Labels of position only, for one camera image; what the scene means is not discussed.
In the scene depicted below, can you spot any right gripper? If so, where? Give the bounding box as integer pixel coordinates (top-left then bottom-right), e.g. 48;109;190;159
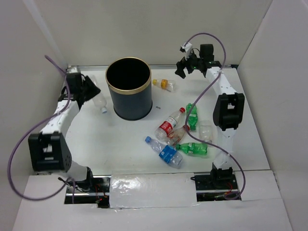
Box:
175;50;203;79

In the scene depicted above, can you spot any clear bottle with white-blue cap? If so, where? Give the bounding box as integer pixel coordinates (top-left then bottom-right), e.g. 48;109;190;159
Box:
90;75;107;114

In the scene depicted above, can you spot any small bottle with yellow cap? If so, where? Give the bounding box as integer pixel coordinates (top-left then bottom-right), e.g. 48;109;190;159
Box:
152;79;176;92

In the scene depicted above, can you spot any green bottle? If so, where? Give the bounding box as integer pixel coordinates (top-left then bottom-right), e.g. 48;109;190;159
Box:
188;106;198;132
176;142;207;158

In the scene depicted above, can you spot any blue label water bottle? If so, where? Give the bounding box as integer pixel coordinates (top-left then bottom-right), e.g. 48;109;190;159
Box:
145;136;183;168

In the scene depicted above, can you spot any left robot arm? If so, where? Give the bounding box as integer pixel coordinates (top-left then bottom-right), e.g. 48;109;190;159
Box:
28;73;101;192

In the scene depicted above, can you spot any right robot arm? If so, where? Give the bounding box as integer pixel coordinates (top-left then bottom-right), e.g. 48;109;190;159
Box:
175;42;245;189

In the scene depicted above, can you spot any black bin with gold rim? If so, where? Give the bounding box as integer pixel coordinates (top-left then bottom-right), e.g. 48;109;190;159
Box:
105;57;153;121

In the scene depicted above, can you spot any clear wide-mouth plastic jar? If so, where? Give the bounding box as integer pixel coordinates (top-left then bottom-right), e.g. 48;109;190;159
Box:
198;120;213;143

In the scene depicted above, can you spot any red label water bottle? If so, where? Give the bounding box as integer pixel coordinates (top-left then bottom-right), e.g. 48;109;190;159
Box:
154;107;185;141

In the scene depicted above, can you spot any crushed bottle red cap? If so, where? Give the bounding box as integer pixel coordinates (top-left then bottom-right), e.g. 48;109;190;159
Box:
167;125;190;147

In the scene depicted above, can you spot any silver foil sheet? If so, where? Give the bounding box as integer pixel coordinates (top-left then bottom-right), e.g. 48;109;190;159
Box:
109;173;197;208

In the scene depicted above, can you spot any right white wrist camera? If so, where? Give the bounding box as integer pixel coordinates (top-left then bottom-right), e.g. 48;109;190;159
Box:
180;42;193;53

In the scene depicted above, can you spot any aluminium frame rail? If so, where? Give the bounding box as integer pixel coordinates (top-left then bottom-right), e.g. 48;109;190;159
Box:
37;64;238;174

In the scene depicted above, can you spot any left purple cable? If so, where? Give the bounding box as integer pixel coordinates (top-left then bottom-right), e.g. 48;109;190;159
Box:
7;55;77;205

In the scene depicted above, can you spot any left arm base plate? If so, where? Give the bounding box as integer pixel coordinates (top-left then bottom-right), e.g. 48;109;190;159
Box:
64;175;111;208

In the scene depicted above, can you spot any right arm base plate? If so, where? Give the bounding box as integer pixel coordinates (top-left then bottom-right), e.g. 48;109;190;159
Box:
190;173;240;202

